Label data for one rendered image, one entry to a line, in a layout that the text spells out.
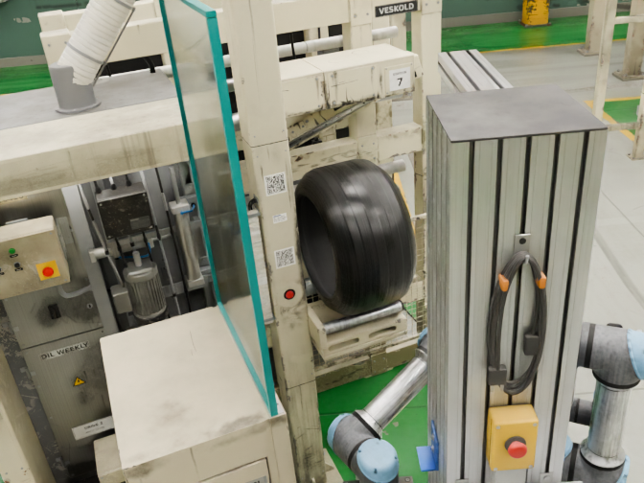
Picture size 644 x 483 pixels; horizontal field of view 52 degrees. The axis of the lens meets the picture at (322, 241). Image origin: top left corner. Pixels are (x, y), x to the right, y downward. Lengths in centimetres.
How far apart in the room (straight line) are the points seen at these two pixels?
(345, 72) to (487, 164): 148
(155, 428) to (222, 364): 26
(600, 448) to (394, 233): 92
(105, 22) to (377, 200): 105
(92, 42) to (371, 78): 100
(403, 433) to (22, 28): 1034
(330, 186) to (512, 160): 129
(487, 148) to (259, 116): 118
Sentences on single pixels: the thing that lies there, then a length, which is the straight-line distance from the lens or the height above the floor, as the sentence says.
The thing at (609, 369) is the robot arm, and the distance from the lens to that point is 180.
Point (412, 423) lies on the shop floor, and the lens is 342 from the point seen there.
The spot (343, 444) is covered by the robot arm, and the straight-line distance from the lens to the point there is 206.
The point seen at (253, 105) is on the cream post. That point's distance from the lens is 213.
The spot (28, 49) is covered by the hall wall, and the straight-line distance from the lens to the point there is 1250.
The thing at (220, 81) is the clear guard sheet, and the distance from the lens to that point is 125.
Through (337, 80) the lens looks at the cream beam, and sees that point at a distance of 251.
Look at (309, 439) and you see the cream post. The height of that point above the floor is 31.
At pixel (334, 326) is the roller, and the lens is 252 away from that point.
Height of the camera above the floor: 241
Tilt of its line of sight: 29 degrees down
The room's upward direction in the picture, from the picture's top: 5 degrees counter-clockwise
